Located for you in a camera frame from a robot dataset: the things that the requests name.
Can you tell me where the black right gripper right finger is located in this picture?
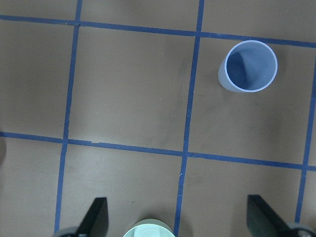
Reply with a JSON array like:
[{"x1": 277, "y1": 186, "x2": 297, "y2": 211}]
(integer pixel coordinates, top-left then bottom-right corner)
[{"x1": 247, "y1": 195, "x2": 294, "y2": 237}]

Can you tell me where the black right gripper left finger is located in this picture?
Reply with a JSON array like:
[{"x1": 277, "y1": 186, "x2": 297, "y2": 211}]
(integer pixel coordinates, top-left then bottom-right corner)
[{"x1": 77, "y1": 197, "x2": 109, "y2": 237}]

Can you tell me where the mint green bowl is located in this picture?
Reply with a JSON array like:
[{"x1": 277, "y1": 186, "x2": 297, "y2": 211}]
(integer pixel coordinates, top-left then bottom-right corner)
[{"x1": 123, "y1": 219, "x2": 175, "y2": 237}]

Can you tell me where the blue plastic cup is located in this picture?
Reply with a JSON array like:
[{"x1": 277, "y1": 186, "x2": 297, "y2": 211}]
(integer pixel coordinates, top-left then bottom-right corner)
[{"x1": 218, "y1": 40, "x2": 278, "y2": 93}]

